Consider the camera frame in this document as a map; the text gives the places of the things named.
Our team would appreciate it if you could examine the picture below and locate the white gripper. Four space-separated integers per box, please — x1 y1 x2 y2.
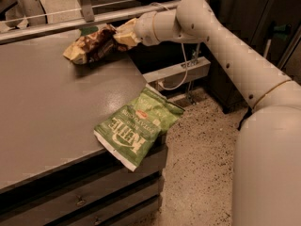
113 11 157 47

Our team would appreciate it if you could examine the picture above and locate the brown sea salt chip bag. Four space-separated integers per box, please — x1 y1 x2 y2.
63 24 129 65

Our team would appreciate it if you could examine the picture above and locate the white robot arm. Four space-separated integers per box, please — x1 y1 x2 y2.
130 0 301 226

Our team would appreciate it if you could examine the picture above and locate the green and yellow sponge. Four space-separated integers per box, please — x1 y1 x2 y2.
80 26 99 36

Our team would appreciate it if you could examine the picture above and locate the green kettle chip bag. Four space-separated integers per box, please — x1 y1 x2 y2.
94 85 184 171

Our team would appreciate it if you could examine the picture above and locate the white cylinder background object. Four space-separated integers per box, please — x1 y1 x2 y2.
0 0 49 30

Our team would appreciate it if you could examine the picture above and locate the dark cabinet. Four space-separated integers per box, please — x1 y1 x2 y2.
205 0 300 112

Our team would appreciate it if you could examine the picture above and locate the grey drawer unit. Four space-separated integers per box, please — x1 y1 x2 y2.
0 135 169 226

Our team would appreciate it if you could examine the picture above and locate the metal rail frame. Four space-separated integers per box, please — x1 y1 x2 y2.
0 0 215 89

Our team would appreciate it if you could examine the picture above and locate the white cable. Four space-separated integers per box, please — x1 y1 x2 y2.
150 2 190 91

